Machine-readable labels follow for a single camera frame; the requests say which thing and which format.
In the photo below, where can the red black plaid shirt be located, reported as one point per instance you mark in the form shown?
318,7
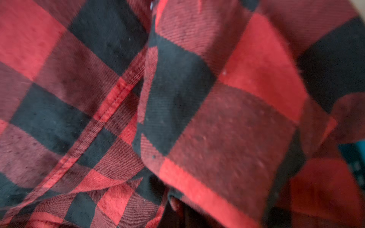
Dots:
181,114

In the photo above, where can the teal plastic basket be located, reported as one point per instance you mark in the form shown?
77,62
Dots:
354,155

